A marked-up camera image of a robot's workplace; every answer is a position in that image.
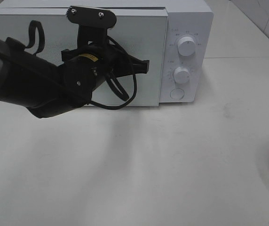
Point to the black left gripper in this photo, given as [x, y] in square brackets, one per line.
[96, 63]

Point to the white microwave door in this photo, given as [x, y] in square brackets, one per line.
[141, 32]

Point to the white timer knob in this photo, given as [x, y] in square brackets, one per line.
[181, 75]

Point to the round white door button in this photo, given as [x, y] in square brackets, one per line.
[177, 94]

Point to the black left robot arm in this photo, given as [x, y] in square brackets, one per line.
[48, 90]

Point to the white microwave oven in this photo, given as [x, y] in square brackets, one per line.
[192, 17]

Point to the upper white power knob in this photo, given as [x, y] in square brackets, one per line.
[186, 45]

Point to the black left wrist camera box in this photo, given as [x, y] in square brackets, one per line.
[93, 24]

